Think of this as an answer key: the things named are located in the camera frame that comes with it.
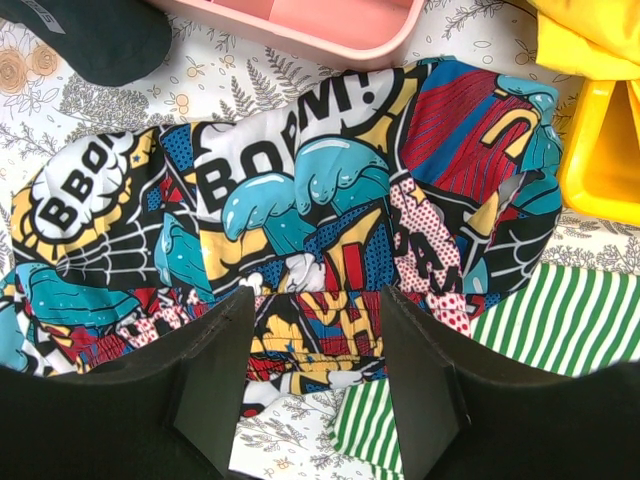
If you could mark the colourful comic print shorts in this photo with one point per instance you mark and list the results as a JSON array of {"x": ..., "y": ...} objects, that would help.
[{"x": 438, "y": 179}]

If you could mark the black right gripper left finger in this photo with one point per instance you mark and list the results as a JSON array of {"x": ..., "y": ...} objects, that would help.
[{"x": 166, "y": 411}]

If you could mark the green white striped shorts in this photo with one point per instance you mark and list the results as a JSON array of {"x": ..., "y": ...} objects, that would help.
[{"x": 568, "y": 321}]

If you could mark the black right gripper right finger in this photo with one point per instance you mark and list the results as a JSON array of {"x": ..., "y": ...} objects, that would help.
[{"x": 463, "y": 411}]

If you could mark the yellow garment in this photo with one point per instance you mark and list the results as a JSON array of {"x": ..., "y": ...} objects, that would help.
[{"x": 596, "y": 40}]

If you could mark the black shorts on hanger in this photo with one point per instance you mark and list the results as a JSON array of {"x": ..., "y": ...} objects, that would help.
[{"x": 108, "y": 43}]

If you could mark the pink divided organizer box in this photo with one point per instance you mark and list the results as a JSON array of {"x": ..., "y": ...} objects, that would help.
[{"x": 358, "y": 35}]

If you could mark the yellow plastic tray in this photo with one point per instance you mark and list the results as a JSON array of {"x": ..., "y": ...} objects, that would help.
[{"x": 599, "y": 172}]

